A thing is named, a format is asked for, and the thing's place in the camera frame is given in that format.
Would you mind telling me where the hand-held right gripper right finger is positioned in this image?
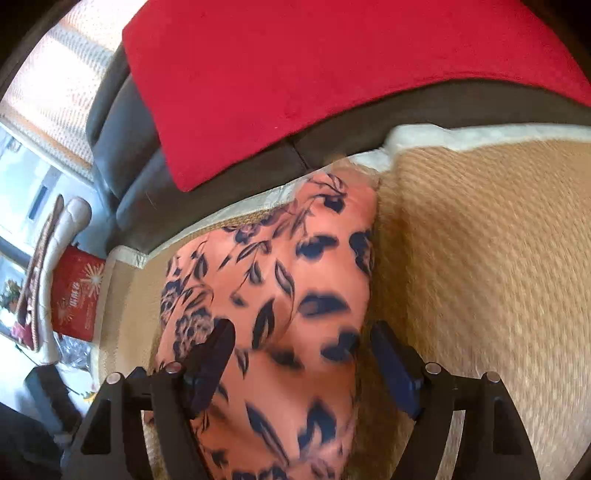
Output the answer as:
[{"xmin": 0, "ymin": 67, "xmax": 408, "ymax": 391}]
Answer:
[{"xmin": 369, "ymin": 320, "xmax": 541, "ymax": 480}]

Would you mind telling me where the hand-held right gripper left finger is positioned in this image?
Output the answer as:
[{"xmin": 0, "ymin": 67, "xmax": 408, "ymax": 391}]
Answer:
[{"xmin": 62, "ymin": 318, "xmax": 237, "ymax": 480}]

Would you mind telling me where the orange floral blouse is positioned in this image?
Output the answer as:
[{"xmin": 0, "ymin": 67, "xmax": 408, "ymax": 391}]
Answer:
[{"xmin": 143, "ymin": 166, "xmax": 384, "ymax": 480}]

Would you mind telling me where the clear plastic bag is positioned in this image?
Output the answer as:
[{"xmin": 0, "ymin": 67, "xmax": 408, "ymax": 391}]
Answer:
[{"xmin": 60, "ymin": 332, "xmax": 98, "ymax": 370}]

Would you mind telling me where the woven straw mat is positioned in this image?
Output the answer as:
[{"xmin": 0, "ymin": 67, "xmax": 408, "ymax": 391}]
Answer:
[{"xmin": 95, "ymin": 122, "xmax": 591, "ymax": 480}]

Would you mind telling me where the red printed box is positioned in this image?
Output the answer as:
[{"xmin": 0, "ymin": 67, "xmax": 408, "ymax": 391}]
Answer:
[{"xmin": 50, "ymin": 246, "xmax": 108, "ymax": 340}]

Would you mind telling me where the dark box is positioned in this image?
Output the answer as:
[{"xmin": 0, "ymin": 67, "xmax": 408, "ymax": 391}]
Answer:
[{"xmin": 25, "ymin": 364, "xmax": 84, "ymax": 435}]

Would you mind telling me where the dark grey sofa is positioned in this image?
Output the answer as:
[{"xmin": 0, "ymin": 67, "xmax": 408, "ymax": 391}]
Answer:
[{"xmin": 85, "ymin": 44, "xmax": 591, "ymax": 254}]

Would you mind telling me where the dark cloth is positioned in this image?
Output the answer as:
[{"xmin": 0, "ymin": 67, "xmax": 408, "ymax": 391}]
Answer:
[{"xmin": 0, "ymin": 401, "xmax": 63, "ymax": 480}]

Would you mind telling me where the red cloth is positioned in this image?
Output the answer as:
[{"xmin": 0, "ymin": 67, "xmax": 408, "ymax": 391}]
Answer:
[{"xmin": 121, "ymin": 0, "xmax": 591, "ymax": 193}]

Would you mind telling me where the dotted cream curtain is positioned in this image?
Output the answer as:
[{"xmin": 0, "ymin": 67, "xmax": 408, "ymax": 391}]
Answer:
[{"xmin": 0, "ymin": 0, "xmax": 144, "ymax": 171}]

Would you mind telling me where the white window frame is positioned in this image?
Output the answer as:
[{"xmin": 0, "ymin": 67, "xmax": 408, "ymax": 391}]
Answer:
[{"xmin": 0, "ymin": 124, "xmax": 93, "ymax": 259}]

